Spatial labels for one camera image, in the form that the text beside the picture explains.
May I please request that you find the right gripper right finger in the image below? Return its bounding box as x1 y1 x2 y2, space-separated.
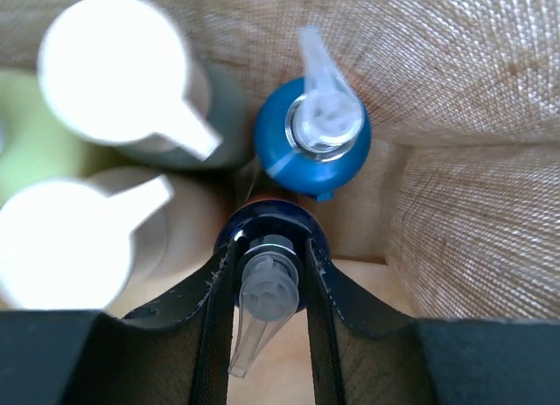
305 240 559 404

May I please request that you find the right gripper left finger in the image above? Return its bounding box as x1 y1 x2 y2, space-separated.
1 242 238 404

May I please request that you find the beige pump bottle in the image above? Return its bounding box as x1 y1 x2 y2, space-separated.
1 166 231 312

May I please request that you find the dark blue spray bottle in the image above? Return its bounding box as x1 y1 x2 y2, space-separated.
214 195 329 378

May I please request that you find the burlap canvas tote bag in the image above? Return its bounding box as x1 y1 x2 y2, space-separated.
0 0 560 321

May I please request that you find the blue orange spray bottle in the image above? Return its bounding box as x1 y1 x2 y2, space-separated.
254 25 372 201

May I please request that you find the grey-green pump bottle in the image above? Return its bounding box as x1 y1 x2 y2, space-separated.
37 0 253 171

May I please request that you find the yellow-green squeeze bottle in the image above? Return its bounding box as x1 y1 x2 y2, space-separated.
1 68 130 203

